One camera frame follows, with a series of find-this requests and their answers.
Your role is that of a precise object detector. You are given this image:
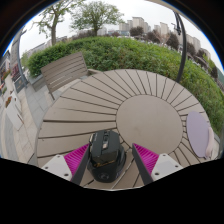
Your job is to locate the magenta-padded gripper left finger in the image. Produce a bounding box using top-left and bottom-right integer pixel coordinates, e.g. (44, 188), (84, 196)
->
(40, 143), (92, 186)

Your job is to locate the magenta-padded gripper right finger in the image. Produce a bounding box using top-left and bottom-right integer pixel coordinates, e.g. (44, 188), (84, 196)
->
(131, 143), (184, 186)

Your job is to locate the black computer mouse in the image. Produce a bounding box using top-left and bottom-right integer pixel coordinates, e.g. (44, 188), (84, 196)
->
(87, 129), (127, 183)

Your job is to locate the lavender mouse pad with wrist rest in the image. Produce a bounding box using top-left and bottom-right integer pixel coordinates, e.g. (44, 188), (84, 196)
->
(185, 110), (215, 160)

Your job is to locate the grey slatted outdoor chair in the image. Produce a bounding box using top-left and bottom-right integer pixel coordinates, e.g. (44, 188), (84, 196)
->
(40, 50), (101, 101)

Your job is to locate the green hedge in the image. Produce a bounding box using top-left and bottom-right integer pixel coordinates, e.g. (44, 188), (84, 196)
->
(26, 35), (224, 134)

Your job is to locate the black curved umbrella pole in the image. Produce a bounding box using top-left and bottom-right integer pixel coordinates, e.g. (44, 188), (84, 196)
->
(173, 11), (188, 84)

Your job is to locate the thin-crowned tree with bare trunk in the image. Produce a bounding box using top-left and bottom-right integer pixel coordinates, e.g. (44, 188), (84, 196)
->
(33, 0), (84, 46)

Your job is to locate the group of apartment buildings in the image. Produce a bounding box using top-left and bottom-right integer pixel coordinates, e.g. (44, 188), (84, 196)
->
(96, 16), (213, 63)

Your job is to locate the bushy green tree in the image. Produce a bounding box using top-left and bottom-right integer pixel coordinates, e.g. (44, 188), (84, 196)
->
(69, 0), (124, 37)

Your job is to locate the dark metal post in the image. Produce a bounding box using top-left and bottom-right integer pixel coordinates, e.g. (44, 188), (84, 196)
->
(14, 28), (29, 88)

